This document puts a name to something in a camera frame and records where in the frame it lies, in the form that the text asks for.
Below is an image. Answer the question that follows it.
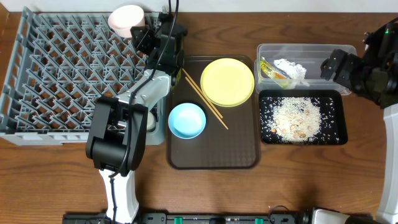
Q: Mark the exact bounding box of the yellow plate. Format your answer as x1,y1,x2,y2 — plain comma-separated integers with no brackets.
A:
200,58,254,107

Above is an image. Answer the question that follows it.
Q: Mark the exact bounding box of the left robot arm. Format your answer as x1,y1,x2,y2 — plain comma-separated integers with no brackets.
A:
86,12,188,223

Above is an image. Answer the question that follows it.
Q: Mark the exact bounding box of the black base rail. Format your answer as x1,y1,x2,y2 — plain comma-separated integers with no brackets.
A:
62,205,374,224

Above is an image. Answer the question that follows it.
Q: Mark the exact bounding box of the clear plastic bin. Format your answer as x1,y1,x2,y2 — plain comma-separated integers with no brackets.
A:
254,44,357,96

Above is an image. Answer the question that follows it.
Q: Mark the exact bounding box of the green snack bar wrapper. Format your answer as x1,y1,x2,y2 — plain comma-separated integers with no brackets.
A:
259,57,290,89

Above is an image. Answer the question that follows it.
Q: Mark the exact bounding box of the grey dishwasher rack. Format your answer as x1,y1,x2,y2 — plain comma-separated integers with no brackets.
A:
1,8,149,146

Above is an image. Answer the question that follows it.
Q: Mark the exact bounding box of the light blue bowl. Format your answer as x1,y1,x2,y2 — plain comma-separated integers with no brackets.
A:
168,103,206,139

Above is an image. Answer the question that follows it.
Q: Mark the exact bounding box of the white tissue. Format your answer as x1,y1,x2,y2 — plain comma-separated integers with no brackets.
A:
274,58,310,89

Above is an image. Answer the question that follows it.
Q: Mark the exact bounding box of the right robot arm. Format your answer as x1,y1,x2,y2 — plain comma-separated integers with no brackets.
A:
320,18,397,223

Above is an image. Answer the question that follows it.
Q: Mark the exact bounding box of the black waste tray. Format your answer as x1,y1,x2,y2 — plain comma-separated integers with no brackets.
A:
259,90,348,145

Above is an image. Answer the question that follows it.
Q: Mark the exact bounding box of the rice food waste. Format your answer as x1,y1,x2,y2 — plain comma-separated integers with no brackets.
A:
259,96,341,144

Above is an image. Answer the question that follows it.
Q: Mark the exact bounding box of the white cup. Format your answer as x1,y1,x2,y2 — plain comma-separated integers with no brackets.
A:
147,112,157,132

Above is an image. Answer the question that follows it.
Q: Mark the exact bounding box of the dark brown serving tray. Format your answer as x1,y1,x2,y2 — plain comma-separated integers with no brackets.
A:
165,74,261,170

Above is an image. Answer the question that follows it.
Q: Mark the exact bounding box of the wooden chopstick lower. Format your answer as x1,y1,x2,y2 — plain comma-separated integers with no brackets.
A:
185,77,229,130

